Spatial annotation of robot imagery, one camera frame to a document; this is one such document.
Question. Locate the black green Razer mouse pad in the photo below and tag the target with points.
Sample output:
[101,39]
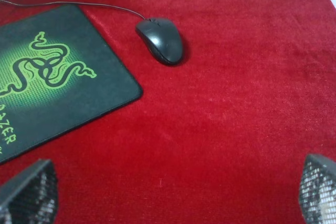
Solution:
[57,74]

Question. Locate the black computer mouse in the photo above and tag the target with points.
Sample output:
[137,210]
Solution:
[162,39]

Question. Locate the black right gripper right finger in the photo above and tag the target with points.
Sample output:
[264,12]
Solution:
[317,189]

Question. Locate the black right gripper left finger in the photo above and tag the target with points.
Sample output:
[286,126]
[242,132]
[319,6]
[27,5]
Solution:
[32,195]

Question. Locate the red tablecloth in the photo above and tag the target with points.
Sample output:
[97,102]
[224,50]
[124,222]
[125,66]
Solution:
[220,137]

